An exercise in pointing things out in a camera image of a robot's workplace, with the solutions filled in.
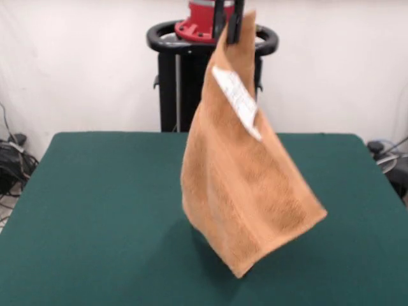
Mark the orange terry towel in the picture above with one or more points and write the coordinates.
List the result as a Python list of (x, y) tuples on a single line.
[(242, 191)]

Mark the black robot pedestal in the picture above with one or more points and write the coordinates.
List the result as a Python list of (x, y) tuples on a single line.
[(172, 95)]

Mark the dark green table cloth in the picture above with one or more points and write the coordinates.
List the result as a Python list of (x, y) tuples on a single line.
[(95, 223)]

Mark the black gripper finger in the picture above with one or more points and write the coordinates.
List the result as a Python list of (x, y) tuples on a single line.
[(234, 25), (218, 19)]

